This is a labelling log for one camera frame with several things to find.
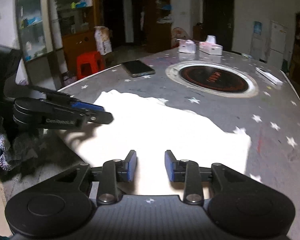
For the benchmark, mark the white pink tissue box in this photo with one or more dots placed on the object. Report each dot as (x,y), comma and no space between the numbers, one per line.
(211,48)
(187,47)

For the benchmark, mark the black smartphone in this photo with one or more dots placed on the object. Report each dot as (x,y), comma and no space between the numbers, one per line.
(138,68)

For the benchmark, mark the brown wooden cabinet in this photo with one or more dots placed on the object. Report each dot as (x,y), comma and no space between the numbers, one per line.
(75,45)

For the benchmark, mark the dark wooden bookshelf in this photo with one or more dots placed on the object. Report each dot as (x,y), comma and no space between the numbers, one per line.
(162,7)

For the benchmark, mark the patterned bag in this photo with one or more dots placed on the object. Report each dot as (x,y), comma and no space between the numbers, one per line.
(68,78)

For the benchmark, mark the white remote control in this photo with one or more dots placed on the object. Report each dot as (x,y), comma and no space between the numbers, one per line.
(268,76)

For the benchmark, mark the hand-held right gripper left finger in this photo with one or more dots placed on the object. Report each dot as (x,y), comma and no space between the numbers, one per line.
(131,166)

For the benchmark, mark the white refrigerator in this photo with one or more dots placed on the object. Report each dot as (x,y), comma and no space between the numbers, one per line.
(277,42)

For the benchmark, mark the white orange sack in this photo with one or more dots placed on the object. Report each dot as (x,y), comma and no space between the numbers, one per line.
(103,40)

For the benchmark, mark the person's left hand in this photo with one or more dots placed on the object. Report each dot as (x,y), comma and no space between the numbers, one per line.
(5,155)

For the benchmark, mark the cream garment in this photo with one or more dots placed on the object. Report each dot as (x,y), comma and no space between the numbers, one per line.
(165,135)

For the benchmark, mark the grey star-print tablecloth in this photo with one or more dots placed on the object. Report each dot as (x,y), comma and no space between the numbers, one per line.
(265,110)

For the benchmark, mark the floral mesh food cover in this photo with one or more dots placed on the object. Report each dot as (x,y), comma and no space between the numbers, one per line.
(180,35)

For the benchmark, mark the dark door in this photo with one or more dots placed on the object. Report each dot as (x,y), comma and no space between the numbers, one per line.
(218,20)

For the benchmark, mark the glass display cabinet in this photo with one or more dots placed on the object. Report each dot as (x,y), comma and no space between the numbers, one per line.
(32,22)

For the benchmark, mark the red plastic stool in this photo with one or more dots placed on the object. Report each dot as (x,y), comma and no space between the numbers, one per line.
(90,58)

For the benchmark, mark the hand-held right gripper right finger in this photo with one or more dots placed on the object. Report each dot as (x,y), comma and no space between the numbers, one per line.
(168,166)

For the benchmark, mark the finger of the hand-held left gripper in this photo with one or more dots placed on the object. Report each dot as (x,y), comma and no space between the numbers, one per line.
(100,118)
(90,107)

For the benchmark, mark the round built-in induction cooker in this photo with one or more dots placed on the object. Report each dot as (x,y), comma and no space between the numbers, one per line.
(210,76)

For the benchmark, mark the blue wall poster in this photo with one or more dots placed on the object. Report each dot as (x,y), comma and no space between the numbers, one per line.
(257,28)

